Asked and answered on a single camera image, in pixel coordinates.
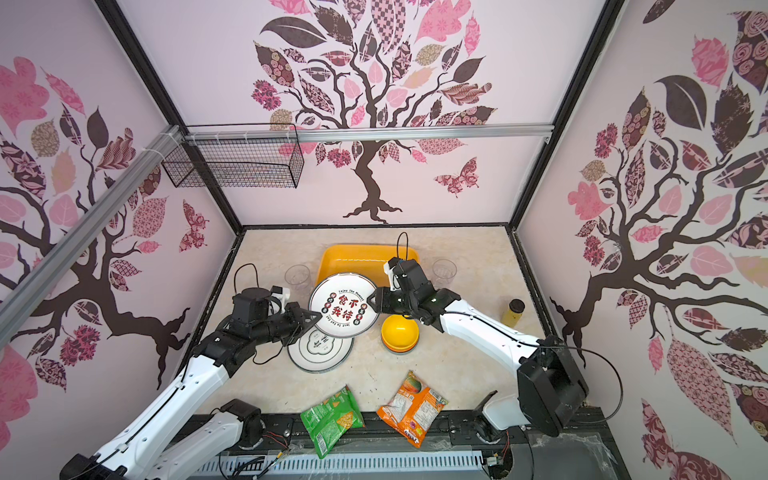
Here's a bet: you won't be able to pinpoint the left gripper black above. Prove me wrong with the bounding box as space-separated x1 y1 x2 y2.
252 302 323 347

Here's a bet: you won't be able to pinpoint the plate with red characters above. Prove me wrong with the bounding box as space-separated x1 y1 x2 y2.
309 273 379 338

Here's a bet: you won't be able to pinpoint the white plate green flower outline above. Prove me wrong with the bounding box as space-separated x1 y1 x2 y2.
288 328 354 374

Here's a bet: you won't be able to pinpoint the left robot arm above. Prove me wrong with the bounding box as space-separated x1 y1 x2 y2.
59 302 322 479

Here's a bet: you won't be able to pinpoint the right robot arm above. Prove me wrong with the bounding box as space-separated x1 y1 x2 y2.
368 257 606 443

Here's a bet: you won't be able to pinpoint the yellow plastic bin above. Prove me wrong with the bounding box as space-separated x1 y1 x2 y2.
315 244 419 287

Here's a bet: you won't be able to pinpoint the clear cup back right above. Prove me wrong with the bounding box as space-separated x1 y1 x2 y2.
432 258 458 288

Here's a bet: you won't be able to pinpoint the clear cup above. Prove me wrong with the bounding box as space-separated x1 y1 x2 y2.
284 264 312 295
432 258 458 288

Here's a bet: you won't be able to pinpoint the yellow stacked bowls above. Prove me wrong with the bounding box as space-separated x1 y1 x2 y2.
381 315 420 354

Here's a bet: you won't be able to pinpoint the clear cup left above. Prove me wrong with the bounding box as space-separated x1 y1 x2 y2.
284 264 312 295

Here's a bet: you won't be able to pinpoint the yellow juice bottle black cap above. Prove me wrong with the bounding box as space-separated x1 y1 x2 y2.
501 298 526 328

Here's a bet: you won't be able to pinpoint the orange snack bag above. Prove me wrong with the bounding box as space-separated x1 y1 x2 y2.
377 371 448 449

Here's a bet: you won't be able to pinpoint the green snack bag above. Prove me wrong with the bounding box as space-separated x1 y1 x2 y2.
300 386 365 459

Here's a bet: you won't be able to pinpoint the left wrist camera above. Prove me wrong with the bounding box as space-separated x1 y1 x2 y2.
231 287 271 325

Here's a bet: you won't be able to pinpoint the white slotted cable duct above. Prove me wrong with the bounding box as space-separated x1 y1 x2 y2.
182 451 487 479

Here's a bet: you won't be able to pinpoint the black wire basket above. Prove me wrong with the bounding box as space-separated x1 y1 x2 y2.
162 123 305 188

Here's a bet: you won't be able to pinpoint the aluminium rail back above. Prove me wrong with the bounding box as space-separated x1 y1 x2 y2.
185 123 554 143

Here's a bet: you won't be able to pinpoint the aluminium rail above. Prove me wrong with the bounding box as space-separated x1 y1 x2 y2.
1 125 183 346
185 123 554 143

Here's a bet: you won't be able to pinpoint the aluminium rail left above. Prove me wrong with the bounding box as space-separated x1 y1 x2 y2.
1 125 183 346

